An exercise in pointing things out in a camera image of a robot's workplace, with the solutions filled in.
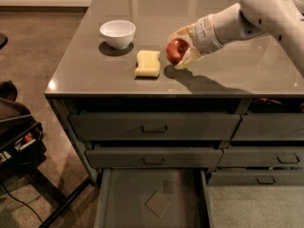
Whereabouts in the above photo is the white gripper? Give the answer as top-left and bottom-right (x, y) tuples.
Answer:
(168, 14), (223, 69)

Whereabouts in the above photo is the red apple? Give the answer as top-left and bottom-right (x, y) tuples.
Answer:
(166, 39), (189, 65)

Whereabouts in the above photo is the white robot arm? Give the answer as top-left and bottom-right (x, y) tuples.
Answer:
(166, 0), (304, 75)

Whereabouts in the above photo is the grey cabinet counter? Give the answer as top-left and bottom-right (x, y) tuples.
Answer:
(46, 0), (303, 181)

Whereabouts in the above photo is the grey top right drawer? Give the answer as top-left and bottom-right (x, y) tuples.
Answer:
(233, 113), (304, 142)

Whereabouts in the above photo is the grey middle right drawer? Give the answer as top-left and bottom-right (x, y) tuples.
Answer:
(218, 146), (304, 167)

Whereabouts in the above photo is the grey top left drawer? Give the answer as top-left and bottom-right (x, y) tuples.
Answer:
(69, 113), (240, 141)

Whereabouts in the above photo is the grey bottom right drawer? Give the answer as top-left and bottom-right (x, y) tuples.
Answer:
(208, 170), (304, 185)

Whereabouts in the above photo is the grey middle left drawer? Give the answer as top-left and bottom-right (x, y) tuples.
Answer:
(85, 147), (222, 168)

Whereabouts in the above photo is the grey open bottom drawer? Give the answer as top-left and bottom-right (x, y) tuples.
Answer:
(94, 168), (214, 228)

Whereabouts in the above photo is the yellow sponge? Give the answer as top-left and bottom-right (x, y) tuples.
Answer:
(135, 50), (161, 77)

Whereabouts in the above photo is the white ceramic bowl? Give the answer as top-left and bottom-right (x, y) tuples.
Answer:
(100, 20), (136, 49)

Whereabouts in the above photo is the grey square tile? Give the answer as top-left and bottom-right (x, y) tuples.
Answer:
(145, 190), (171, 219)

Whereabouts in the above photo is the black cart with items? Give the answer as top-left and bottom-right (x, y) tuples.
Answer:
(0, 81), (90, 228)

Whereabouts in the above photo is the black floor cable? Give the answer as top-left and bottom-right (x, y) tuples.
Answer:
(1, 182), (45, 224)

